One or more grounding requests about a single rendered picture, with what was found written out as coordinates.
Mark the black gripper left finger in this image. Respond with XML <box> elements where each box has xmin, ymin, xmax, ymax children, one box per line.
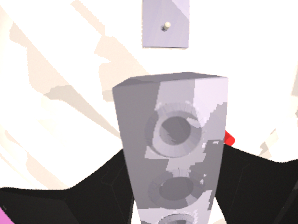
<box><xmin>0</xmin><ymin>148</ymin><xmax>134</xmax><ymax>224</ymax></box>

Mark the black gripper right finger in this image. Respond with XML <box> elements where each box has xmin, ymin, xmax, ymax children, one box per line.
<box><xmin>214</xmin><ymin>144</ymin><xmax>298</xmax><ymax>224</ymax></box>

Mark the red peg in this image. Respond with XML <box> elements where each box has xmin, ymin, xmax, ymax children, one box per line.
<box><xmin>223</xmin><ymin>132</ymin><xmax>234</xmax><ymax>145</ymax></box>

